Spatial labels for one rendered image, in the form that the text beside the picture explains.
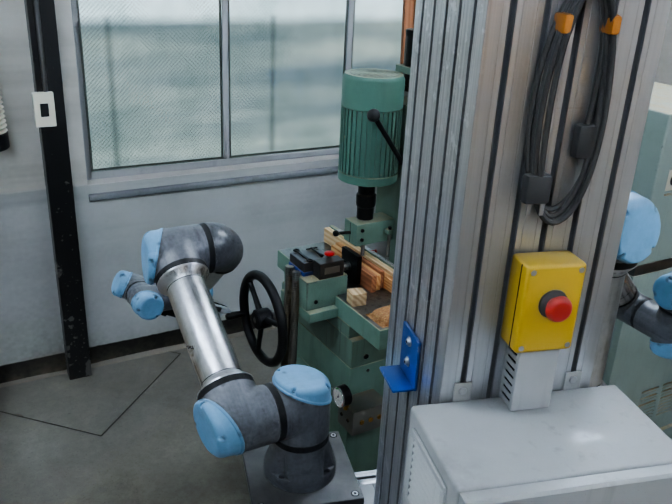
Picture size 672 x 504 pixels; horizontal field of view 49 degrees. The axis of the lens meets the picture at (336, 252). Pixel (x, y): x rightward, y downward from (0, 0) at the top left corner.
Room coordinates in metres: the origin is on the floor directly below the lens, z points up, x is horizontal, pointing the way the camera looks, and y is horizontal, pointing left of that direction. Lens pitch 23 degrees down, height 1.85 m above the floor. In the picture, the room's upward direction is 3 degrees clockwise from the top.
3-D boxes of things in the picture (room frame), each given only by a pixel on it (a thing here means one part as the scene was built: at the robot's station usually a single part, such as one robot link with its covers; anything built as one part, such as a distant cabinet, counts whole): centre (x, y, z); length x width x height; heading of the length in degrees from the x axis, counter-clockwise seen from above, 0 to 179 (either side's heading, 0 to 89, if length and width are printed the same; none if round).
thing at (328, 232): (2.04, -0.12, 0.93); 0.60 x 0.02 x 0.05; 32
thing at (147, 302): (1.75, 0.49, 0.93); 0.11 x 0.11 x 0.08; 30
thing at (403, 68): (2.15, -0.20, 1.54); 0.08 x 0.08 x 0.17; 32
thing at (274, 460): (1.23, 0.05, 0.87); 0.15 x 0.15 x 0.10
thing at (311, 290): (1.93, 0.06, 0.92); 0.15 x 0.13 x 0.09; 32
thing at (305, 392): (1.23, 0.06, 0.98); 0.13 x 0.12 x 0.14; 120
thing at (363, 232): (2.08, -0.10, 1.03); 0.14 x 0.07 x 0.09; 122
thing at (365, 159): (2.07, -0.08, 1.35); 0.18 x 0.18 x 0.31
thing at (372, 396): (1.78, -0.10, 0.58); 0.12 x 0.08 x 0.08; 122
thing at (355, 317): (1.98, -0.02, 0.87); 0.61 x 0.30 x 0.06; 32
